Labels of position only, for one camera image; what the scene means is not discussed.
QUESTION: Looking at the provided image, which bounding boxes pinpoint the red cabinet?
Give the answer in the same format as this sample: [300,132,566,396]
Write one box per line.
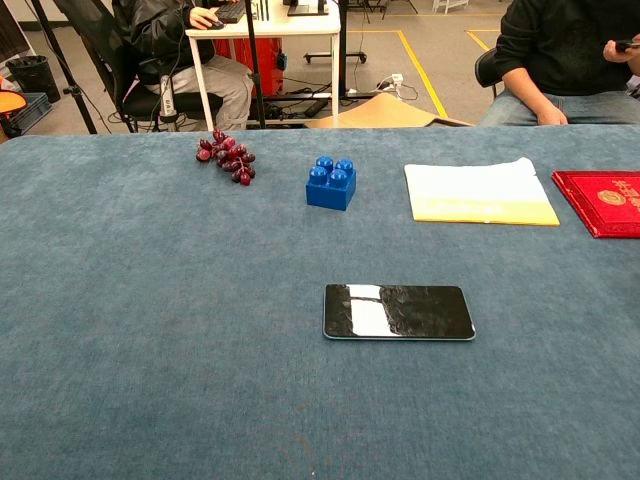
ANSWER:
[214,37,284,99]

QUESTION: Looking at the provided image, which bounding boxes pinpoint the black camera tripod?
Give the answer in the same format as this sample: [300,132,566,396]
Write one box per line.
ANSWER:
[29,0,99,135]

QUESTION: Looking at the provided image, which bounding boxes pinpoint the person in black jacket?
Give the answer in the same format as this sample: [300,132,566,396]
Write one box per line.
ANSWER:
[110,0,255,132]

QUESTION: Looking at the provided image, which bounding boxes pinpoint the person in blue jeans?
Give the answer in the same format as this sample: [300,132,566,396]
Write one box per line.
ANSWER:
[478,0,640,127]

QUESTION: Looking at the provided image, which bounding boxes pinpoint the black keyboard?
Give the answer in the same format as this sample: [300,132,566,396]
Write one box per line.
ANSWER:
[213,0,247,25]

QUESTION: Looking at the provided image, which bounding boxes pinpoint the black light stand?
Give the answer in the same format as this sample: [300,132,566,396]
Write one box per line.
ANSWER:
[243,0,267,130]

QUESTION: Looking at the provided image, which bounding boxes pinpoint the white hanging power strip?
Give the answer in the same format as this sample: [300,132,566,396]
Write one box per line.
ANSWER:
[159,73,177,121]

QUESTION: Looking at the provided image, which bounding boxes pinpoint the orange round object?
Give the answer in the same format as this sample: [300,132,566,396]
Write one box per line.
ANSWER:
[0,89,29,120]

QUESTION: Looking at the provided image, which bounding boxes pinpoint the blue plastic crate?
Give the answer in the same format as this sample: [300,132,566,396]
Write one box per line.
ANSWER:
[9,92,54,134]

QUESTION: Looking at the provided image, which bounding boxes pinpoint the blue table cloth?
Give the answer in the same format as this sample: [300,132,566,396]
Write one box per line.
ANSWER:
[0,124,640,480]

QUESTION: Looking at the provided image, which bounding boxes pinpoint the red certificate book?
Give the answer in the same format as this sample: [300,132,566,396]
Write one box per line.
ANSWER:
[551,170,640,240]

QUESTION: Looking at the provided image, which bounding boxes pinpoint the white desk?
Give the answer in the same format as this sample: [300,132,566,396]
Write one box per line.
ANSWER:
[185,0,342,132]

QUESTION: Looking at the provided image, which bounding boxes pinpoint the office chair base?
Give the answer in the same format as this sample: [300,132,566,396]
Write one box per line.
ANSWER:
[53,0,224,134]

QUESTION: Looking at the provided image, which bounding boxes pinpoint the black trash bin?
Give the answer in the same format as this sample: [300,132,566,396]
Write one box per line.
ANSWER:
[5,54,61,104]

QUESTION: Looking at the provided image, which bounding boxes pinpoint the flat brown cardboard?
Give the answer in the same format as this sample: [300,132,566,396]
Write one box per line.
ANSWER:
[303,93,474,130]

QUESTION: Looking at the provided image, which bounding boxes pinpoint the blue toy building block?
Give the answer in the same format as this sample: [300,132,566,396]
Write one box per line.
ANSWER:
[305,155,358,212]

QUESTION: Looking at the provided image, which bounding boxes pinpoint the red grape bunch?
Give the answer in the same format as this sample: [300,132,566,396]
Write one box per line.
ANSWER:
[195,128,257,187]

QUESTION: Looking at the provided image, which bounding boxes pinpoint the smartphone with light blue case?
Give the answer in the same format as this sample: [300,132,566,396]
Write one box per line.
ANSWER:
[323,283,477,343]

